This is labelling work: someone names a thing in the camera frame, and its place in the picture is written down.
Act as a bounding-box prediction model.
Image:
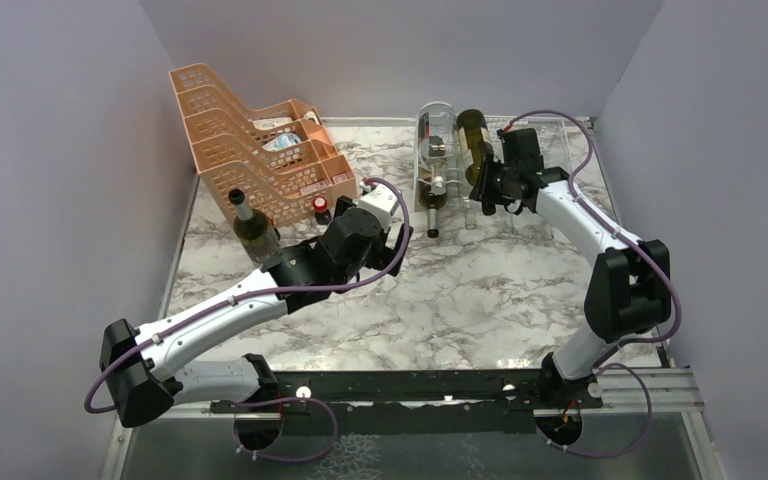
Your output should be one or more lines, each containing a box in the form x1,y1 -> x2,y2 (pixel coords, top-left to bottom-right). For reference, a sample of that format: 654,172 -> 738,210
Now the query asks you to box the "clear square glass bottle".
461,193 -> 481,230

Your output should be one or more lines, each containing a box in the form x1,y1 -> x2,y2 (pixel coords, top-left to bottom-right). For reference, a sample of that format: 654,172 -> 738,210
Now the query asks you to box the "green wine bottle black cap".
455,109 -> 494,186

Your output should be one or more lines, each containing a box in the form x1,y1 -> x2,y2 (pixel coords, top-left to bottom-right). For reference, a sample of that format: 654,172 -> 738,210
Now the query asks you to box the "dark labelled wine bottle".
418,135 -> 448,238

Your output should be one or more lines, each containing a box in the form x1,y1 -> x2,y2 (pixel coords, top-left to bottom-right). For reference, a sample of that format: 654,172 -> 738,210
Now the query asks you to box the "clear round bottle silver cap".
415,101 -> 456,186

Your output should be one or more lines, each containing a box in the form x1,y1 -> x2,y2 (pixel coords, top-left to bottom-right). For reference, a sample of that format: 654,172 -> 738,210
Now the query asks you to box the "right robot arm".
469,128 -> 673,407

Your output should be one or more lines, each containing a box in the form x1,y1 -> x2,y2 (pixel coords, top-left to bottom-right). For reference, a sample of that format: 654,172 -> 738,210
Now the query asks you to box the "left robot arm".
84,191 -> 412,428

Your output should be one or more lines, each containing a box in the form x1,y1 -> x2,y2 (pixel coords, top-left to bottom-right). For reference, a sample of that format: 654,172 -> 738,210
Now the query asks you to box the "small red cap bottle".
312,196 -> 332,226

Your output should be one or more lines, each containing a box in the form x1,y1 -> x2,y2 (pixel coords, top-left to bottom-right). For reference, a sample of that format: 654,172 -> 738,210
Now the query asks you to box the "green wine bottle silver neck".
228,188 -> 280,264

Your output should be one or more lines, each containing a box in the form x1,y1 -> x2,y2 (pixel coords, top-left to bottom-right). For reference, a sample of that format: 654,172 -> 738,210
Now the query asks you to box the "orange plastic file rack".
169,63 -> 359,227

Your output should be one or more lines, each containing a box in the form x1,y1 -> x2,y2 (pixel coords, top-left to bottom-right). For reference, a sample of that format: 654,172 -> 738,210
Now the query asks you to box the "blue white packet in rack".
262,132 -> 302,151

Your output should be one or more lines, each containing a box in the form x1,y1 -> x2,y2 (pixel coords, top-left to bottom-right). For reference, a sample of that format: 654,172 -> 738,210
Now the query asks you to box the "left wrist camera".
357,184 -> 400,231

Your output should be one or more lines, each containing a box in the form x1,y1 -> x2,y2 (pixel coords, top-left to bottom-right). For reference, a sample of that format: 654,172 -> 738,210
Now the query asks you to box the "white wire wine rack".
414,127 -> 569,215

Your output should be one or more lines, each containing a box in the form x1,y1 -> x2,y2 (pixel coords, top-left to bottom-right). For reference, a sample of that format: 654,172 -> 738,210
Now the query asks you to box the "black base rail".
211,367 -> 703,439

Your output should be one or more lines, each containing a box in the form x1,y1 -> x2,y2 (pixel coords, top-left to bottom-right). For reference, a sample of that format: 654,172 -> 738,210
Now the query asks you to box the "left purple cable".
83,177 -> 412,415

